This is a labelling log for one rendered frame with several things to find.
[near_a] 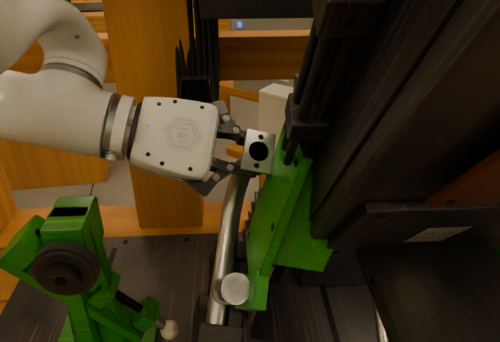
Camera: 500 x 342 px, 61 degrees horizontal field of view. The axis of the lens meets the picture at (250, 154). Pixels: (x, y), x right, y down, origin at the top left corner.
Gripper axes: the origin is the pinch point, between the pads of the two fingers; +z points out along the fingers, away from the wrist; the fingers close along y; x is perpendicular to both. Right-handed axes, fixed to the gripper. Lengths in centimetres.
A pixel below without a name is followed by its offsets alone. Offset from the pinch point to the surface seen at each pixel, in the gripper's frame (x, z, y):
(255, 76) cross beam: 23.8, 3.3, 23.7
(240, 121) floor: 266, 39, 106
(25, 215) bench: 53, -39, -9
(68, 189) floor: 223, -66, 22
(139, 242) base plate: 37.5, -12.8, -11.8
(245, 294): -0.4, 1.9, -17.7
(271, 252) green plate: -5.4, 3.1, -12.7
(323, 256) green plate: -4.2, 10.0, -12.1
